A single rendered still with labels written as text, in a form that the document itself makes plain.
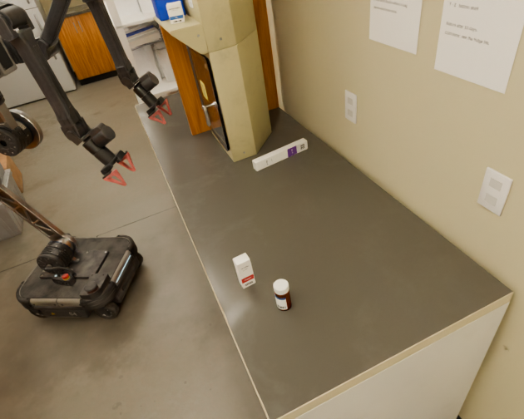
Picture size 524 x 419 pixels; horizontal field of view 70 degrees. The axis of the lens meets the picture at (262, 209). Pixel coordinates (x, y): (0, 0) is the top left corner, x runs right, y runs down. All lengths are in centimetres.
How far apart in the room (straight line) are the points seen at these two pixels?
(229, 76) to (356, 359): 107
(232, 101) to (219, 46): 21
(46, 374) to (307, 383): 181
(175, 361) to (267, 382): 127
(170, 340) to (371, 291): 143
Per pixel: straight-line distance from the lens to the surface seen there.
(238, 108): 157
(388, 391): 116
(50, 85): 147
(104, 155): 153
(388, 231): 126
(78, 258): 260
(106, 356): 239
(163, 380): 217
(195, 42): 145
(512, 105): 101
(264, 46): 196
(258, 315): 106
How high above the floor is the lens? 181
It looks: 39 degrees down
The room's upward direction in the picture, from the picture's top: 11 degrees counter-clockwise
